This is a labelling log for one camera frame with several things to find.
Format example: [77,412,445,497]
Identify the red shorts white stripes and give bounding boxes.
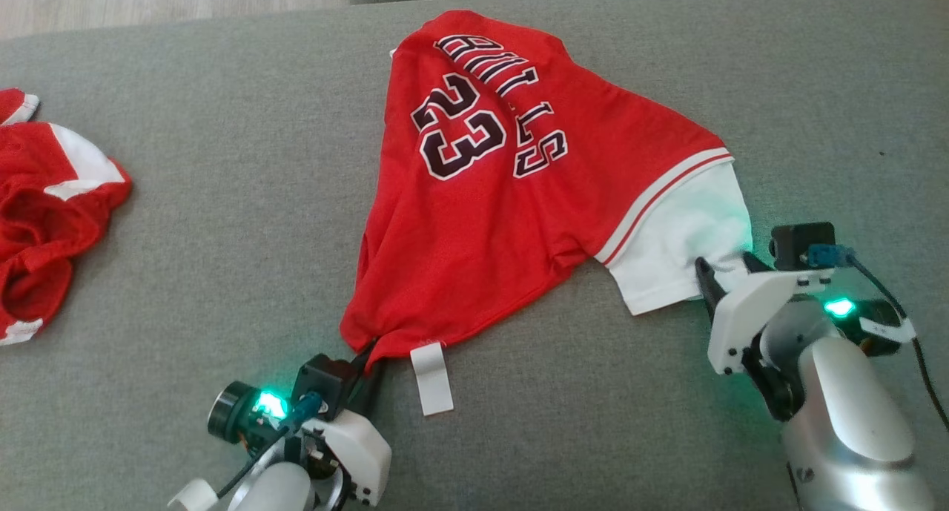
[0,88,133,346]

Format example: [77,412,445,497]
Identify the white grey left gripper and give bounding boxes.
[208,337,392,511]

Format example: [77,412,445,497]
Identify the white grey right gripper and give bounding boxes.
[695,251,835,423]

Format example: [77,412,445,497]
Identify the black right cable blue plug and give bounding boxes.
[804,244,949,432]

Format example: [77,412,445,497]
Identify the large grey sofa seat cushion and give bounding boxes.
[0,0,949,511]

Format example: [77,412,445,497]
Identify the red basketball jersey white sleeves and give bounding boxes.
[340,10,755,417]

